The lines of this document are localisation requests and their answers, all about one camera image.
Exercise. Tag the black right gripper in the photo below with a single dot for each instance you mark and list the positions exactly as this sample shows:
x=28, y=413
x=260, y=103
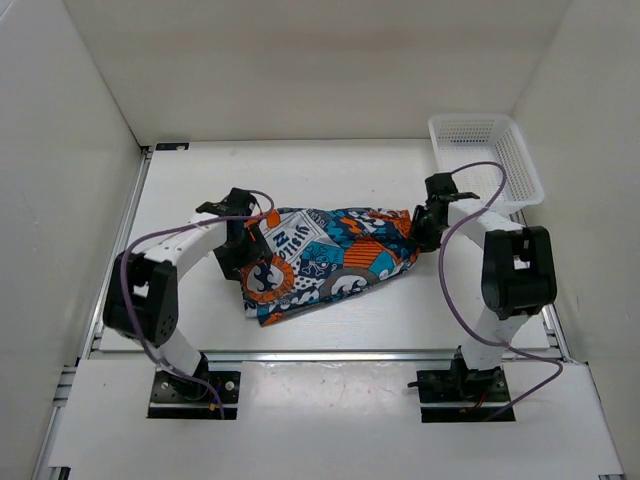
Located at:
x=425, y=243

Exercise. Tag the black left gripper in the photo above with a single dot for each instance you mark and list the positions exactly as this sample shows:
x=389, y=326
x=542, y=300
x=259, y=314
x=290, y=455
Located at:
x=257, y=251

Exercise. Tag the colourful patterned shorts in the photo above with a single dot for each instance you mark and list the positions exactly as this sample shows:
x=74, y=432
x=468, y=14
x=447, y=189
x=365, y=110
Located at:
x=323, y=256

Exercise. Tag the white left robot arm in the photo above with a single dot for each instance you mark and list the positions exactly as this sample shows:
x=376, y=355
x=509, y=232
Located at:
x=142, y=300

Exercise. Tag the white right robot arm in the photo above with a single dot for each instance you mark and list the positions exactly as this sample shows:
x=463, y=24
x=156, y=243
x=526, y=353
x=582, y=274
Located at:
x=517, y=281

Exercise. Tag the white plastic mesh basket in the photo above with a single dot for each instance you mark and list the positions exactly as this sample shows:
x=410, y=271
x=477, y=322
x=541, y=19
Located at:
x=488, y=154

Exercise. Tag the dark label sticker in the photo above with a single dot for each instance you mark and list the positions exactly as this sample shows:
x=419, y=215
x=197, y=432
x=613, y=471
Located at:
x=172, y=146

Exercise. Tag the aluminium table edge rail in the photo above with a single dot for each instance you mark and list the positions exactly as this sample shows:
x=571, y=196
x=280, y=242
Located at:
x=317, y=356

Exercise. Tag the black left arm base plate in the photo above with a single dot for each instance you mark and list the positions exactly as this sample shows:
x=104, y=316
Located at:
x=171, y=398

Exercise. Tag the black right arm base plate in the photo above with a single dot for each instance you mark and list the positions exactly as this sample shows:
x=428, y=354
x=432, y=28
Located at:
x=445, y=398

